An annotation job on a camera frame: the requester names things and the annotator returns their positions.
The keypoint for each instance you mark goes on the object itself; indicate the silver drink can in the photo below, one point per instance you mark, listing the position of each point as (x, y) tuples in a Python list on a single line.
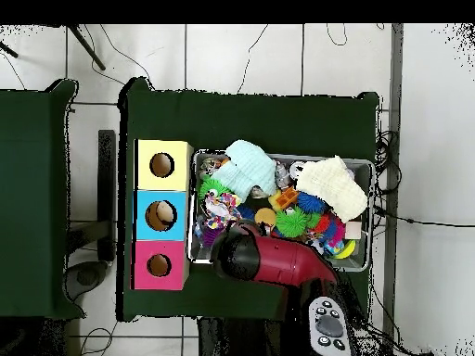
[(258, 193)]

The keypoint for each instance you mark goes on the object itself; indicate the mint green knitted cloth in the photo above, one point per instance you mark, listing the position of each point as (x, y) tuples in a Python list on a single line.
[(248, 167)]

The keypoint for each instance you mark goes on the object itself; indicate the clear plastic packet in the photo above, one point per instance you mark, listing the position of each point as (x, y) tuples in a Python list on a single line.
[(198, 227)]

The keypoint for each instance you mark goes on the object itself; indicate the multicolour puffer caterpillar toy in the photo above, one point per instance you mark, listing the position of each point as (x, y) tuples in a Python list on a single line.
[(326, 226)]

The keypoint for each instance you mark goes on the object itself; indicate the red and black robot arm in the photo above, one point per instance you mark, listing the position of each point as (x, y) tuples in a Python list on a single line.
[(282, 259)]

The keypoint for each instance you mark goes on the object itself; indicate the wooden box with three holes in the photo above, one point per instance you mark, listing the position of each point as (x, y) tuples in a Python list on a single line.
[(163, 181)]

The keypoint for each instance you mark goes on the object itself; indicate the small green puffer toy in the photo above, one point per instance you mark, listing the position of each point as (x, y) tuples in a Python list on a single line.
[(211, 187)]

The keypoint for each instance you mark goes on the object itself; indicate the orange plastic toy crate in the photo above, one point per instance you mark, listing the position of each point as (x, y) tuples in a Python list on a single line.
[(286, 196)]

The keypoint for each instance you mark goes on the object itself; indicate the large green puffer toy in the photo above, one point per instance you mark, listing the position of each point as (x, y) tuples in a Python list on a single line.
[(291, 222)]

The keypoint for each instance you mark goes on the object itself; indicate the dark green table cloth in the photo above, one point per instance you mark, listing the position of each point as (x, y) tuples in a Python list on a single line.
[(259, 118)]

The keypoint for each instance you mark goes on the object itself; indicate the cream knitted cloth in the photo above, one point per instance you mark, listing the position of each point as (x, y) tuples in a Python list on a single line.
[(334, 189)]

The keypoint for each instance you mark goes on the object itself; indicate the black upright panel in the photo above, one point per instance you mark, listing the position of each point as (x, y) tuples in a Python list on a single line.
[(107, 174)]

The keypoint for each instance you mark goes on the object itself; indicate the grey stand foot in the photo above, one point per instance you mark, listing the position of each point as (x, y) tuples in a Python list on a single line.
[(87, 278)]

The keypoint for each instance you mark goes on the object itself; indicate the dark green side cloth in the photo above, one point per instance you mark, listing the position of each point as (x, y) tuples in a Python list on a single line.
[(33, 185)]

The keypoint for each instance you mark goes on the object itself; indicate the black tripod leg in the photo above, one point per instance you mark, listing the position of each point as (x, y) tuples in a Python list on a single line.
[(87, 48)]

